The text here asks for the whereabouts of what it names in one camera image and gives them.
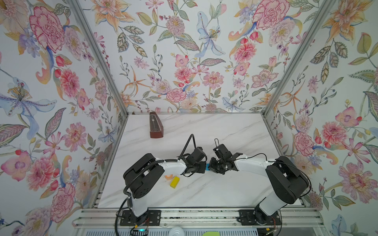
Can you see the orange tape roll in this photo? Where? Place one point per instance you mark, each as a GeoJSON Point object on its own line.
{"type": "Point", "coordinates": [169, 177]}

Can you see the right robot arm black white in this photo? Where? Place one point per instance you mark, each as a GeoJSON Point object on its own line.
{"type": "Point", "coordinates": [287, 181]}

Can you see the brown wooden metronome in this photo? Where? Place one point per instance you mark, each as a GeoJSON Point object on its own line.
{"type": "Point", "coordinates": [156, 127]}

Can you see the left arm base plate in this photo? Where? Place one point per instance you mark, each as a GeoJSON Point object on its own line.
{"type": "Point", "coordinates": [150, 218]}

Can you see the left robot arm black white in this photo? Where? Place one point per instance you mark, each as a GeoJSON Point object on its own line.
{"type": "Point", "coordinates": [141, 177]}

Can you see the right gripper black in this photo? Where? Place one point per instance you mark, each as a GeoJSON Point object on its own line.
{"type": "Point", "coordinates": [211, 167]}

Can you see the aluminium front rail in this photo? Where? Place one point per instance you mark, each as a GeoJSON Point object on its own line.
{"type": "Point", "coordinates": [292, 217]}

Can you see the white round object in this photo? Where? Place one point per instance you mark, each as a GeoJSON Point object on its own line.
{"type": "Point", "coordinates": [176, 231]}

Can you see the green object at edge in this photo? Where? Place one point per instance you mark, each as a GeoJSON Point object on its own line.
{"type": "Point", "coordinates": [211, 233]}

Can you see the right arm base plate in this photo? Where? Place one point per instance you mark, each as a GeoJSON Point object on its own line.
{"type": "Point", "coordinates": [251, 217]}

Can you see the yellow block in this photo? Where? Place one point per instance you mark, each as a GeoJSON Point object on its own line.
{"type": "Point", "coordinates": [174, 182]}

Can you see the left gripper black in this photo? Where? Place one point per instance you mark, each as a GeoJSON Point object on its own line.
{"type": "Point", "coordinates": [203, 168]}

